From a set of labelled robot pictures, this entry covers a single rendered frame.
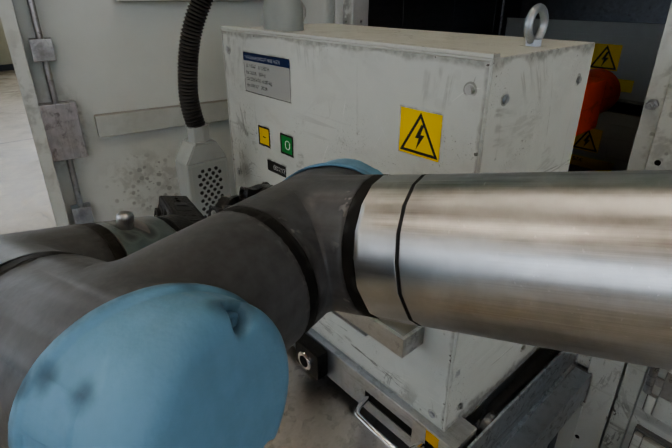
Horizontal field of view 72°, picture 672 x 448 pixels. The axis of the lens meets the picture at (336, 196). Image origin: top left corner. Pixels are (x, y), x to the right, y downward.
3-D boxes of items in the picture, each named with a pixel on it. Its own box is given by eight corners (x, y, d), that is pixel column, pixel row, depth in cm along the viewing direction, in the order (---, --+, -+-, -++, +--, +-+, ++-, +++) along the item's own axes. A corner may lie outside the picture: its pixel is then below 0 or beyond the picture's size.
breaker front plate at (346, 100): (436, 443, 60) (483, 62, 41) (240, 282, 93) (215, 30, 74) (442, 437, 61) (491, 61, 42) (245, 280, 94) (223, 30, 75)
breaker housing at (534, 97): (444, 441, 60) (497, 54, 41) (243, 279, 94) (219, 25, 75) (601, 289, 91) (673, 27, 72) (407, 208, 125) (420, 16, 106)
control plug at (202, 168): (198, 248, 78) (184, 147, 71) (185, 237, 81) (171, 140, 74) (239, 233, 82) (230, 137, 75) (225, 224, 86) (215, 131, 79)
